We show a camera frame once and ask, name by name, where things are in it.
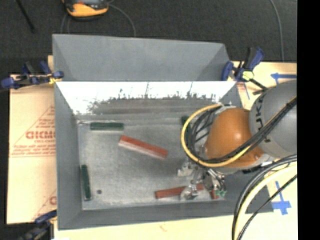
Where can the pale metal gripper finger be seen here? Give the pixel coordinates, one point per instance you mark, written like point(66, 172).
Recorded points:
point(186, 170)
point(190, 193)

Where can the red-brown flat block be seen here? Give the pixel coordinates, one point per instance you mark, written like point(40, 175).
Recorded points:
point(142, 147)
point(168, 192)

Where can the dark green flat block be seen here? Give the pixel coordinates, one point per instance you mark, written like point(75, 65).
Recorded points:
point(107, 126)
point(185, 121)
point(85, 182)

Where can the grey metal bin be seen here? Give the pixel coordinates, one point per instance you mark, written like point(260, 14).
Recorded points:
point(130, 174)

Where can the brown cardboard board, red print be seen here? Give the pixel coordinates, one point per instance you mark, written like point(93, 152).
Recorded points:
point(30, 164)

